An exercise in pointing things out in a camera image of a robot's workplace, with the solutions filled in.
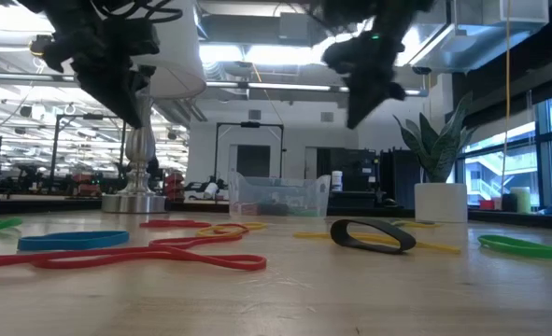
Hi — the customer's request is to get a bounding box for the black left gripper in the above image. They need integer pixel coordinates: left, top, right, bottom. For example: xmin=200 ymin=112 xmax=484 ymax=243
xmin=41 ymin=18 xmax=160 ymax=128

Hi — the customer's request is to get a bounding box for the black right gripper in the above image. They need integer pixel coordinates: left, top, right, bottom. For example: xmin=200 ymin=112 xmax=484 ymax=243
xmin=324 ymin=32 xmax=406 ymax=130

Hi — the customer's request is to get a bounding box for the yellow rubber band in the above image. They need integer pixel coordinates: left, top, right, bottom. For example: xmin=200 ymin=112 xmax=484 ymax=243
xmin=292 ymin=230 xmax=461 ymax=256
xmin=194 ymin=221 xmax=268 ymax=238
xmin=389 ymin=219 xmax=441 ymax=231

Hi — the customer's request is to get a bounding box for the wide black rubber band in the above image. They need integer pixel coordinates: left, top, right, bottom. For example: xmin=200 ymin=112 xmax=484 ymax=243
xmin=256 ymin=202 xmax=296 ymax=217
xmin=329 ymin=218 xmax=418 ymax=256

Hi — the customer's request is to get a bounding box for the red rubber band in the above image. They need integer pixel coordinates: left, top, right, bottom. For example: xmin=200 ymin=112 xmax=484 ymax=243
xmin=138 ymin=218 xmax=212 ymax=230
xmin=0 ymin=244 xmax=268 ymax=273
xmin=148 ymin=222 xmax=251 ymax=249

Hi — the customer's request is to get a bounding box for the blue rubber band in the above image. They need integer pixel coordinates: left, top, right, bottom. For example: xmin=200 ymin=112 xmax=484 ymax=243
xmin=17 ymin=230 xmax=131 ymax=253

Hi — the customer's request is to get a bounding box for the clear plastic bin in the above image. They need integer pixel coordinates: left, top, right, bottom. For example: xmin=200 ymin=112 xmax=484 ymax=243
xmin=227 ymin=171 xmax=332 ymax=220

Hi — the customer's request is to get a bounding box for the table lamp with white shade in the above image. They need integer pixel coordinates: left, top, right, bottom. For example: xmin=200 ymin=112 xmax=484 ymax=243
xmin=101 ymin=0 xmax=207 ymax=215

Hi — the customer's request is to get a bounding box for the black equipment shelf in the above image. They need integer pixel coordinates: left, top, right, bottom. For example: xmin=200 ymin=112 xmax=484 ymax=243
xmin=316 ymin=147 xmax=379 ymax=193

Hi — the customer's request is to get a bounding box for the long ceiling light bar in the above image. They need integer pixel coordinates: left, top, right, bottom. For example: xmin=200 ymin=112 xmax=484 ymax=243
xmin=205 ymin=81 xmax=430 ymax=98

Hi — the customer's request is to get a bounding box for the black cabinet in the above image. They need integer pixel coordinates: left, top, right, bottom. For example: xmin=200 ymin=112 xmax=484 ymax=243
xmin=378 ymin=147 xmax=421 ymax=210

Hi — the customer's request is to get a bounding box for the grey ceiling box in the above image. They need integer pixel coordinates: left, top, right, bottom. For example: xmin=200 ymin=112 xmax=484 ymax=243
xmin=278 ymin=12 xmax=311 ymax=41

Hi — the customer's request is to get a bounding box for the red equipment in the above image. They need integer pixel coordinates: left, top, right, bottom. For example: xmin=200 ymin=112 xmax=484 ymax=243
xmin=164 ymin=171 xmax=187 ymax=203

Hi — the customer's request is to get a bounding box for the snake plant in white pot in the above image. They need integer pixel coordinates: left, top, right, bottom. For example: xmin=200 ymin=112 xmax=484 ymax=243
xmin=393 ymin=92 xmax=477 ymax=224

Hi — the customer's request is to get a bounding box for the white and black device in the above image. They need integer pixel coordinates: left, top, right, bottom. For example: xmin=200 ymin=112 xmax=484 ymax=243
xmin=184 ymin=179 xmax=229 ymax=201

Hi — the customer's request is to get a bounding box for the black cup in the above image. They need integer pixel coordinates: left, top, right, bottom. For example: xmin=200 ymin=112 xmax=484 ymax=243
xmin=501 ymin=192 xmax=518 ymax=214

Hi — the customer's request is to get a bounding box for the pale green cylinder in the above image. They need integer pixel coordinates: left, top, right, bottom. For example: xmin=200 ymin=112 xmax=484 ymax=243
xmin=509 ymin=186 xmax=531 ymax=215

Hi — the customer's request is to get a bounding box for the black frame stand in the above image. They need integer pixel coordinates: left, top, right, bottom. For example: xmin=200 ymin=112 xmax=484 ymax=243
xmin=50 ymin=113 xmax=128 ymax=192
xmin=213 ymin=121 xmax=287 ymax=178

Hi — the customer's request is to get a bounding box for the black ceiling dome camera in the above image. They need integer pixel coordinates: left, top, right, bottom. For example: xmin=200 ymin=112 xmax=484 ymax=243
xmin=28 ymin=34 xmax=55 ymax=60

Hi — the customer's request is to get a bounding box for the black aluminium frame rail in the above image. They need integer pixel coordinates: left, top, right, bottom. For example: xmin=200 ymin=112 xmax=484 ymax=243
xmin=466 ymin=208 xmax=552 ymax=233
xmin=0 ymin=198 xmax=524 ymax=220

